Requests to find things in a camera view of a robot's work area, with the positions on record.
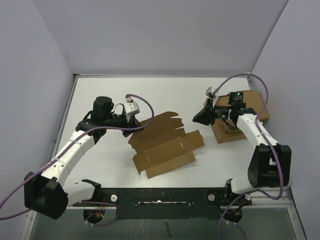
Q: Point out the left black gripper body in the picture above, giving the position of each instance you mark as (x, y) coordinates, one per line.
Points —
(114, 120)

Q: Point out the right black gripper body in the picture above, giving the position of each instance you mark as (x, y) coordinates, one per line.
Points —
(219, 112)

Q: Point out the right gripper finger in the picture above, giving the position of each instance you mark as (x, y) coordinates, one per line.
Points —
(207, 107)
(203, 117)

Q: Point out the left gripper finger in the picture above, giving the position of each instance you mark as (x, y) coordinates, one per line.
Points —
(127, 132)
(133, 122)

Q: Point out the brown cardboard box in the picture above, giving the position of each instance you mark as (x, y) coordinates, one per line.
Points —
(164, 145)

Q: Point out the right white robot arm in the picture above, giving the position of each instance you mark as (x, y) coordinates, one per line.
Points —
(270, 163)

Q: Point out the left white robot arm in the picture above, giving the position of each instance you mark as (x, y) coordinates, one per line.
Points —
(45, 192)

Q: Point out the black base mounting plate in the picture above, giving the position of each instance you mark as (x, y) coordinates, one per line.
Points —
(169, 203)

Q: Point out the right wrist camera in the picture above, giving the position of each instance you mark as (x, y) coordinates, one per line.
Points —
(211, 92)

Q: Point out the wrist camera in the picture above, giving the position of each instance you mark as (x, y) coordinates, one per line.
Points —
(211, 92)
(131, 107)

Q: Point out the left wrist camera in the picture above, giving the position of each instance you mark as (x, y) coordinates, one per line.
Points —
(131, 107)

